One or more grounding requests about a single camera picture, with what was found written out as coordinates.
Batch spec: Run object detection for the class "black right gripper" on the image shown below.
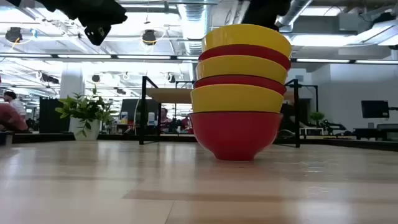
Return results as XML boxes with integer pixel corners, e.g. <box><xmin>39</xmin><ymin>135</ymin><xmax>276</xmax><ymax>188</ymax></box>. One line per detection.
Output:
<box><xmin>241</xmin><ymin>0</ymin><xmax>292</xmax><ymax>32</ymax></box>

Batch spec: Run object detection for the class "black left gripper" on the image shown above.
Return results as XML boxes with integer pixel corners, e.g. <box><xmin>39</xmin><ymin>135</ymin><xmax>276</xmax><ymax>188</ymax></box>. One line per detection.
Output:
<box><xmin>62</xmin><ymin>0</ymin><xmax>128</xmax><ymax>47</ymax></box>

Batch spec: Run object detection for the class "yellow mini bowl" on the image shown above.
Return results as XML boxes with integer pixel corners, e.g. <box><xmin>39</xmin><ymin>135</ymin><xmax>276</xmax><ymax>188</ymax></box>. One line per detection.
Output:
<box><xmin>195</xmin><ymin>55</ymin><xmax>289</xmax><ymax>85</ymax></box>
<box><xmin>201</xmin><ymin>24</ymin><xmax>293</xmax><ymax>58</ymax></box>
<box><xmin>190</xmin><ymin>83</ymin><xmax>284</xmax><ymax>114</ymax></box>

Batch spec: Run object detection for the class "red bowl with floral inside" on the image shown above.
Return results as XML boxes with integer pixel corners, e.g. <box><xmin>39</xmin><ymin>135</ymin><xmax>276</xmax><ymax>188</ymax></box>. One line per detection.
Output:
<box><xmin>198</xmin><ymin>44</ymin><xmax>292</xmax><ymax>71</ymax></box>
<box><xmin>193</xmin><ymin>74</ymin><xmax>287</xmax><ymax>96</ymax></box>
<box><xmin>188</xmin><ymin>111</ymin><xmax>284</xmax><ymax>162</ymax></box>

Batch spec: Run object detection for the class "ceiling light strip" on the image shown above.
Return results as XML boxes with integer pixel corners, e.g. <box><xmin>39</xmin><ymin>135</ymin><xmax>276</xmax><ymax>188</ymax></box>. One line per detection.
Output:
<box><xmin>295</xmin><ymin>58</ymin><xmax>398</xmax><ymax>65</ymax></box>
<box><xmin>0</xmin><ymin>54</ymin><xmax>200</xmax><ymax>60</ymax></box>

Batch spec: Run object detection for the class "black ceiling-hung device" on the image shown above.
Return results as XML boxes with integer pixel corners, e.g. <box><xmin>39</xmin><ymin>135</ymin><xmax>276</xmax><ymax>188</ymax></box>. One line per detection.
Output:
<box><xmin>5</xmin><ymin>27</ymin><xmax>23</xmax><ymax>44</ymax></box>
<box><xmin>142</xmin><ymin>29</ymin><xmax>157</xmax><ymax>46</ymax></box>

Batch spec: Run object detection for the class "green plant in white pot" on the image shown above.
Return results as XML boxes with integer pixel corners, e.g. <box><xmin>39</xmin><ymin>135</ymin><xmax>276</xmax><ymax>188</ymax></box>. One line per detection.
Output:
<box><xmin>55</xmin><ymin>88</ymin><xmax>118</xmax><ymax>141</ymax></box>

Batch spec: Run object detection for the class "dark screen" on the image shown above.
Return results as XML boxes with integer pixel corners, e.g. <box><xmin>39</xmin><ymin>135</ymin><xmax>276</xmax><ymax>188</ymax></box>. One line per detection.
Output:
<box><xmin>120</xmin><ymin>98</ymin><xmax>160</xmax><ymax>125</ymax></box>

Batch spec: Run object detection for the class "wooden shelf with black legs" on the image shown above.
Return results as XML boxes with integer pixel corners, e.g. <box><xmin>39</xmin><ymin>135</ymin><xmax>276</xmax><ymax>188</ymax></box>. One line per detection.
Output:
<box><xmin>139</xmin><ymin>75</ymin><xmax>318</xmax><ymax>149</ymax></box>

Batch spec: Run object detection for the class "black room partition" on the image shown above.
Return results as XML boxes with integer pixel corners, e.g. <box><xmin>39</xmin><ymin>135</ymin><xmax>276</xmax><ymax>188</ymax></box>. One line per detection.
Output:
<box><xmin>39</xmin><ymin>98</ymin><xmax>71</xmax><ymax>134</ymax></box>

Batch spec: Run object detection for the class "person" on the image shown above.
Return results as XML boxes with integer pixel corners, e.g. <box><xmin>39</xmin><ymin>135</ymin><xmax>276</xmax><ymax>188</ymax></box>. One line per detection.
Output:
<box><xmin>160</xmin><ymin>107</ymin><xmax>172</xmax><ymax>125</ymax></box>
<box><xmin>0</xmin><ymin>102</ymin><xmax>29</xmax><ymax>132</ymax></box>
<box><xmin>2</xmin><ymin>91</ymin><xmax>27</xmax><ymax>121</ymax></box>
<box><xmin>182</xmin><ymin>114</ymin><xmax>194</xmax><ymax>134</ymax></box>

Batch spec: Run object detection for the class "small background plant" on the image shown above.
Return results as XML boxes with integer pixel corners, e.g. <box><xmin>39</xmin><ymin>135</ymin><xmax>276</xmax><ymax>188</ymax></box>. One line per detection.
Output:
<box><xmin>310</xmin><ymin>111</ymin><xmax>326</xmax><ymax>127</ymax></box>

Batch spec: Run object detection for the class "silver ventilation duct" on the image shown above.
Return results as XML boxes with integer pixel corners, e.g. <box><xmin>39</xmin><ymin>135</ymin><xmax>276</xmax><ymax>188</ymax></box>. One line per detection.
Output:
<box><xmin>275</xmin><ymin>0</ymin><xmax>313</xmax><ymax>27</ymax></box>
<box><xmin>177</xmin><ymin>2</ymin><xmax>215</xmax><ymax>57</ymax></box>

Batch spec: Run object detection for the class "black wall monitor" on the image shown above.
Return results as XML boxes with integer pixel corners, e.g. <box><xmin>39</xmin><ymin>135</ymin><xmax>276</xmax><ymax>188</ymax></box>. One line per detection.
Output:
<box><xmin>361</xmin><ymin>100</ymin><xmax>390</xmax><ymax>119</ymax></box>

